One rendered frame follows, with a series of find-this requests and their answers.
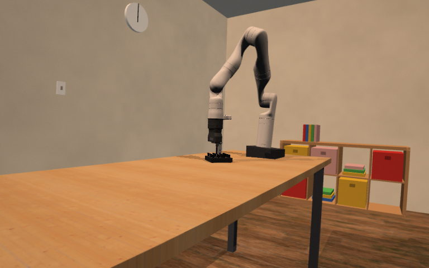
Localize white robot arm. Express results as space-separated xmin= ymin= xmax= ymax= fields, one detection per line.
xmin=209 ymin=27 xmax=277 ymax=148

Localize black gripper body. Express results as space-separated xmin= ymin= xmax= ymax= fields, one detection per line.
xmin=208 ymin=108 xmax=232 ymax=142

